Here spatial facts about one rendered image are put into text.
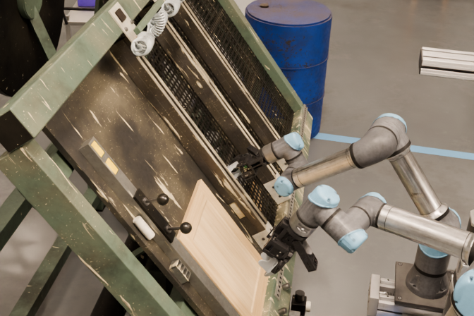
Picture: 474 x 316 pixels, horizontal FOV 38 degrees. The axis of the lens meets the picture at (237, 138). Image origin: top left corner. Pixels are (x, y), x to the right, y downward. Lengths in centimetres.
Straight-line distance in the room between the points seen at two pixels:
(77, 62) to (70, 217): 50
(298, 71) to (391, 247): 150
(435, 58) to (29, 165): 111
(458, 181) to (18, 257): 310
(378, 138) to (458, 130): 365
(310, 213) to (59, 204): 68
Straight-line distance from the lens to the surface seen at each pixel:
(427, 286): 258
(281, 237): 199
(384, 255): 444
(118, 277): 204
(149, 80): 257
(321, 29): 513
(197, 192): 257
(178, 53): 292
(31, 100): 191
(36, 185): 194
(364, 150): 239
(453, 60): 190
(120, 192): 217
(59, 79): 205
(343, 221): 189
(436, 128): 598
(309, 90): 527
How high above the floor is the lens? 273
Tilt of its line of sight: 30 degrees down
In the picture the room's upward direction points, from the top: 2 degrees clockwise
